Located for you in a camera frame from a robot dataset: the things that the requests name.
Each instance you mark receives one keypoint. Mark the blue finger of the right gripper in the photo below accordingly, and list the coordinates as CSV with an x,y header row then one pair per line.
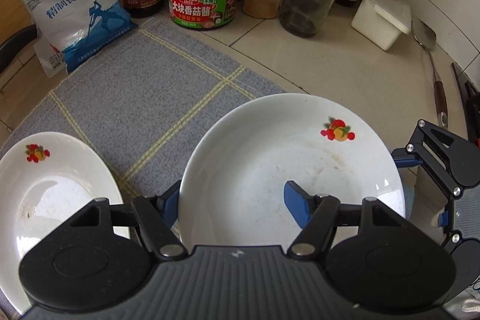
x,y
404,159

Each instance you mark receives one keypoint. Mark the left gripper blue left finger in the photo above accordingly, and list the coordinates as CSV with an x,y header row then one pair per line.
x,y
167,204

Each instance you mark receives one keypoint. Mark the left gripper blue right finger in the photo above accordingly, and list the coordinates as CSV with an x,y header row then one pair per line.
x,y
300,204

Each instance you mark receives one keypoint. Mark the white plate fruit print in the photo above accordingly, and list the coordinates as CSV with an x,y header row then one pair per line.
x,y
45,179
232,191

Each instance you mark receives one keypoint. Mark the teal cloth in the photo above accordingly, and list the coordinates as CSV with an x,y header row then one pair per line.
x,y
409,196

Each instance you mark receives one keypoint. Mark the grey checked cloth mat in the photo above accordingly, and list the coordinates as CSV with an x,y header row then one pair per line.
x,y
143,103

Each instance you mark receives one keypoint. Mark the white plastic seasoning box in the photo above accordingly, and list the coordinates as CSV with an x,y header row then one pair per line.
x,y
383,21

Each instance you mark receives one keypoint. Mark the blue white salt bag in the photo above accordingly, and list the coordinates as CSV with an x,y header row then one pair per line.
x,y
78,29

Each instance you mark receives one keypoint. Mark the metal spatula wooden handle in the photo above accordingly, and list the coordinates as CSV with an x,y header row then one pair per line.
x,y
426,38

